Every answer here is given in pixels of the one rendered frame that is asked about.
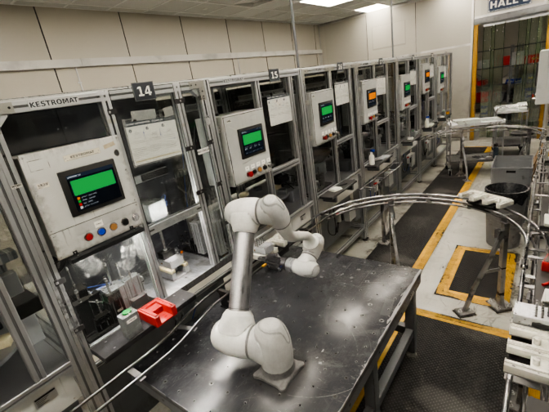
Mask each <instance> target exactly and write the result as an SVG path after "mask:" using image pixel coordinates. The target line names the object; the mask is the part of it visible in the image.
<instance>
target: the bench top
mask: <svg viewBox="0 0 549 412"><path fill-rule="evenodd" d="M316 262H317V263H318V264H319V268H320V270H319V274H318V275H317V276H316V277H312V278H310V277H303V276H299V275H297V274H295V273H292V272H288V271H286V270H284V269H282V271H281V272H280V271H274V270H271V269H268V267H269V266H268V265H266V266H265V267H263V268H262V269H260V270H259V271H258V272H257V273H256V274H255V275H253V276H252V281H251V293H250V303H249V310H250V311H251V312H252V314H253V315H254V320H255V324H257V323H258V322H259V321H261V320H263V319H265V318H268V317H274V318H277V319H279V320H281V321H282V322H283V323H284V324H285V326H286V327H287V329H288V332H289V334H290V337H291V340H292V347H293V348H295V349H296V353H295V355H294V357H293V358H294V359H295V360H297V361H303V362H304V364H305V367H304V368H303V369H301V370H300V371H299V372H298V374H297V375H296V376H295V378H294V379H293V380H292V381H291V382H290V384H289V385H288V388H287V390H286V392H281V391H280V390H279V389H278V388H276V387H273V386H271V385H269V384H268V383H265V382H263V381H261V380H260V379H255V378H254V376H253V374H254V373H255V372H256V371H257V370H259V369H260V368H261V365H259V364H258V363H256V362H255V361H254V360H250V359H241V358H236V357H232V356H227V355H225V354H223V353H221V352H219V351H218V350H217V349H216V348H215V347H214V346H213V345H212V342H211V332H212V328H213V326H214V324H215V323H216V322H217V321H219V320H220V319H221V318H222V314H223V313H224V312H225V310H226V309H225V308H223V307H221V301H219V303H218V304H217V305H215V306H214V307H213V308H212V309H211V310H210V311H209V313H208V314H206V315H205V317H204V318H203V319H202V320H201V321H200V322H199V323H198V325H197V326H196V327H198V328H197V329H196V330H195V332H191V333H190V334H189V335H188V336H187V338H186V339H185V340H184V341H183V342H182V343H181V344H180V345H179V346H178V347H177V348H176V349H175V350H174V351H173V352H172V353H171V354H170V355H169V356H167V357H166V358H165V359H164V360H162V361H161V362H160V363H159V364H157V365H156V366H155V367H154V368H153V369H152V370H150V371H149V372H148V373H147V374H145V376H146V378H145V379H143V380H142V381H141V382H142V383H143V384H144V385H146V386H147V387H149V388H150V389H151V390H153V391H154V392H156V393H158V394H159V395H160V396H161V397H163V398H164V399H166V400H167V401H169V402H170V403H172V404H173V405H174V406H175V407H177V408H178V409H180V410H181V411H183V412H344V410H345V408H346V407H347V405H348V403H349V401H350V399H351V397H352V396H353V395H354V393H355V390H356V389H357V387H358V386H359V383H360V382H361V380H362V378H363V376H364V375H365V373H366V371H367V370H368V367H369V366H370V365H371V363H372V361H373V359H374V357H375V355H376V354H377V352H378V350H379V348H380V346H381V345H382V343H383V341H384V340H385V338H386V336H387V335H388V333H389V331H390V329H391V327H392V325H393V324H394V322H395V320H396V318H397V316H398V315H399V313H400V311H401V310H402V308H403V306H404V304H405V303H406V301H407V299H408V297H409V295H410V293H411V292H412V291H413V288H414V286H415V285H416V283H417V281H418V280H419V278H420V276H421V273H422V270H421V269H417V268H412V267H407V266H400V265H395V264H390V263H386V262H378V261H374V260H368V259H364V258H359V257H352V256H347V255H342V254H338V253H330V252H325V251H322V252H321V254H320V255H319V258H318V259H317V261H316ZM373 272H375V273H374V274H373ZM336 274H338V275H336ZM320 290H323V292H320ZM188 332H189V331H187V330H182V329H178V330H177V331H176V332H175V333H173V334H172V335H170V336H169V337H168V338H167V339H166V340H165V341H164V342H163V343H162V344H161V345H159V346H158V347H157V348H156V349H155V350H153V351H152V352H151V353H150V354H149V355H148V356H146V357H145V358H144V359H142V360H141V361H139V362H138V363H137V364H135V365H134V366H133V367H132V368H134V369H136V370H137V371H139V372H140V373H143V372H144V371H146V370H147V369H148V368H149V367H150V366H151V365H153V364H154V363H155V362H156V361H158V360H159V359H160V358H161V357H163V356H164V355H165V354H167V353H168V352H169V351H170V350H171V349H172V348H173V347H174V346H175V345H176V344H177V343H178V342H179V341H180V340H181V339H182V338H183V337H184V336H185V335H186V334H187V333H188Z"/></svg>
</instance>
